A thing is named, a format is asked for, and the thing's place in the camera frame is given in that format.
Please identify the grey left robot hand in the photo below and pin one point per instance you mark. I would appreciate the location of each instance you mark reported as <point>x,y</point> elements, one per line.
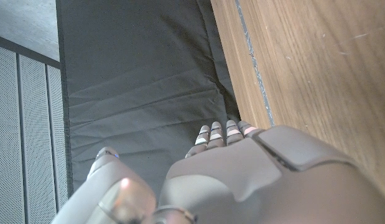
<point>257,180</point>

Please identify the grey tape table marking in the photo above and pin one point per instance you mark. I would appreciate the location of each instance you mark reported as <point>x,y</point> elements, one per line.
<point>253,65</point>

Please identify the black backdrop curtain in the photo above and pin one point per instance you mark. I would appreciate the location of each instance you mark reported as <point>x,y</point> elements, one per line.
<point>142,77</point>

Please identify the grey perforated partition panel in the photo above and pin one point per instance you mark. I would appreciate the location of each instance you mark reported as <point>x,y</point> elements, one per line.
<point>30,140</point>

